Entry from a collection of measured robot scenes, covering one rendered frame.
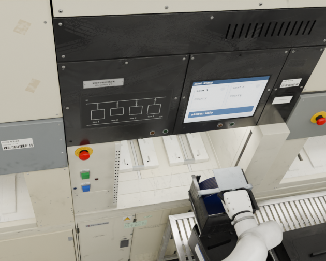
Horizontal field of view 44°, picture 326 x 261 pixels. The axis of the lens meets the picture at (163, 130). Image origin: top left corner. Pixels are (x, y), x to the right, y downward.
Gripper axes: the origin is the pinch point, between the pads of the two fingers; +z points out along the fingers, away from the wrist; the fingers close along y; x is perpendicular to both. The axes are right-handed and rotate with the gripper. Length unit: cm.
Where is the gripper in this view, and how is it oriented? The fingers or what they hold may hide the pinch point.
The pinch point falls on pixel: (229, 182)
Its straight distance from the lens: 166.8
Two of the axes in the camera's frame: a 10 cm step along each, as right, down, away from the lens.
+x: 1.2, -6.3, -7.7
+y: 9.7, -0.9, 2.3
